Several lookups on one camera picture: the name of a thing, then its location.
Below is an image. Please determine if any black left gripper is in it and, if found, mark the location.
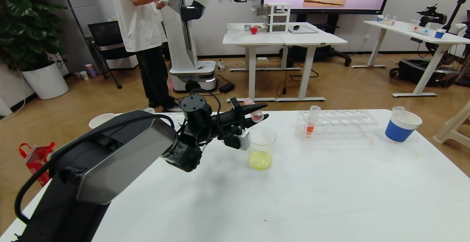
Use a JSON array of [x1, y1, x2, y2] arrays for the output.
[[211, 97, 269, 132]]

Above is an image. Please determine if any test tube with red liquid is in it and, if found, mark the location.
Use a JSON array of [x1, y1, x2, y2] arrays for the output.
[[305, 105, 321, 136], [243, 98, 264, 122]]

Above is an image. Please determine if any black wheeled robot base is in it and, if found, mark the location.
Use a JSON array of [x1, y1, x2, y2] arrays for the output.
[[389, 59, 459, 88]]

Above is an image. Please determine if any clear glass beaker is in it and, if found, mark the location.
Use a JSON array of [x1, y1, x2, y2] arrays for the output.
[[247, 125, 277, 170]]

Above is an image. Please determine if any clear plastic test tube rack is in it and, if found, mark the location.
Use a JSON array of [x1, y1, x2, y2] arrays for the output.
[[409, 20, 431, 36], [376, 15, 397, 27], [158, 112, 189, 127], [296, 109, 379, 141]]

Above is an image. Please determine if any white humanoid robot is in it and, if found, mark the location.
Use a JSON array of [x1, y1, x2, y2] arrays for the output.
[[162, 0, 259, 93]]

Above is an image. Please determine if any clear plastic drawer unit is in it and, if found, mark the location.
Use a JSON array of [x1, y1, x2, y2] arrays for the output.
[[253, 3, 291, 34]]

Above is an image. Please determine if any flat grey tray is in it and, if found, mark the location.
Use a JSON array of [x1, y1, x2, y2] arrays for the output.
[[288, 26, 318, 35]]

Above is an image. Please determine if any black display stand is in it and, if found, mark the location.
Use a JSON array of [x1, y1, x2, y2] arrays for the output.
[[279, 14, 351, 68]]

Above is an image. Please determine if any person in white shirt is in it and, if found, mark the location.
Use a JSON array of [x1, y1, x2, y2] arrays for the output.
[[109, 0, 184, 113]]

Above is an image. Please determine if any black office chair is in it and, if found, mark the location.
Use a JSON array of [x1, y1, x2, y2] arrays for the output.
[[87, 21, 138, 89]]

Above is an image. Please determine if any long white standing desk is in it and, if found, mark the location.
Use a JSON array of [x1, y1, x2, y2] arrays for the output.
[[351, 21, 470, 98]]

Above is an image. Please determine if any white plant pot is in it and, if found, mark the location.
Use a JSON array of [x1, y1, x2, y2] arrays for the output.
[[21, 61, 69, 100]]

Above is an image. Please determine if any beige plastic stool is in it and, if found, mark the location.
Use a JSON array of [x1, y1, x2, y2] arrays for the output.
[[433, 101, 470, 150]]

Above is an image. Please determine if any red paper gift bag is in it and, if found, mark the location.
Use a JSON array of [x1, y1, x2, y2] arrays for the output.
[[19, 142, 55, 187]]

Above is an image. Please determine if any large green leafy plant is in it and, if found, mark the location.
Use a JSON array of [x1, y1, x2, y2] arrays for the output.
[[0, 0, 68, 72]]

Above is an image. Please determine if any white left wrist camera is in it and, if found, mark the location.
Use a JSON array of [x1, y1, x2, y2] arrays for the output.
[[238, 130, 252, 151]]

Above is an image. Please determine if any black camera tripod rig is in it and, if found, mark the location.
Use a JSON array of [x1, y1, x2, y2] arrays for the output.
[[409, 0, 470, 88]]

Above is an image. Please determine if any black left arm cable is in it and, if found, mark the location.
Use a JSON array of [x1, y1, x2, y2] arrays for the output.
[[15, 113, 174, 225]]

